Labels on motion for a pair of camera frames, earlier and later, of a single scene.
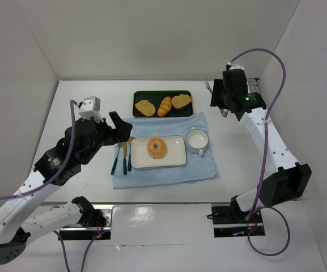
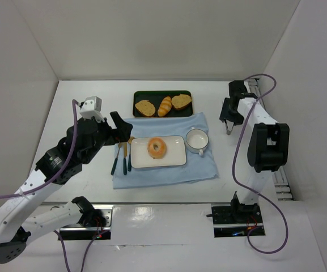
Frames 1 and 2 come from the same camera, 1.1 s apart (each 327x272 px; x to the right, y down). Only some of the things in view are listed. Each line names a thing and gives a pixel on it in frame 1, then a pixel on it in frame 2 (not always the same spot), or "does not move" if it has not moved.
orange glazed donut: x=154 y=153 does not move
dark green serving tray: x=155 y=97 does not move
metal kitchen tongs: x=225 y=111 to x=229 y=126
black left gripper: x=106 y=131 does not move
